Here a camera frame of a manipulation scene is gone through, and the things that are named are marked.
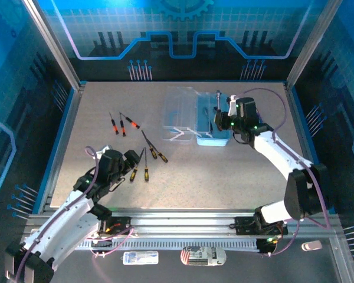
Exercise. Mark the orange-black precision screwdriver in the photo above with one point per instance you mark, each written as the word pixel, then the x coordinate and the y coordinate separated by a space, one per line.
pixel 123 128
pixel 132 122
pixel 114 125

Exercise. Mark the blue and clear tool box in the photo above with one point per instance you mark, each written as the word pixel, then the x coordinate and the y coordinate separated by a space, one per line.
pixel 180 118

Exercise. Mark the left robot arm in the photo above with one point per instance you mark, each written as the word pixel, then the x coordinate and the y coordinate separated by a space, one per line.
pixel 62 230

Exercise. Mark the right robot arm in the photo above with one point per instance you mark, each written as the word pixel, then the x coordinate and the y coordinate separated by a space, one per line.
pixel 301 188

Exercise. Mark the white blue label card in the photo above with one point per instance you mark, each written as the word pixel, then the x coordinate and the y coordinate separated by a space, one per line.
pixel 140 258

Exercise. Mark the sticker covered oval object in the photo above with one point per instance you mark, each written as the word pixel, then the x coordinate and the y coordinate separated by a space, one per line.
pixel 203 256

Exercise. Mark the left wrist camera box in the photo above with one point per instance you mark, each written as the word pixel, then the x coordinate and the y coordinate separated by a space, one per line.
pixel 104 149

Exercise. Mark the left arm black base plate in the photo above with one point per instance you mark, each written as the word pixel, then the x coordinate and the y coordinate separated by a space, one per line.
pixel 121 225

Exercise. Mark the aluminium rail beam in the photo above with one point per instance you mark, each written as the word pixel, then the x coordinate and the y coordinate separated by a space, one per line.
pixel 180 219

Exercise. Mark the aluminium frame post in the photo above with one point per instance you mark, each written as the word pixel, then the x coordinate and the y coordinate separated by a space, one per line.
pixel 56 47
pixel 312 44

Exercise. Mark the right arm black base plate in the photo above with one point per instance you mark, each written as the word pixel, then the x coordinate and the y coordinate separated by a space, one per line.
pixel 245 225

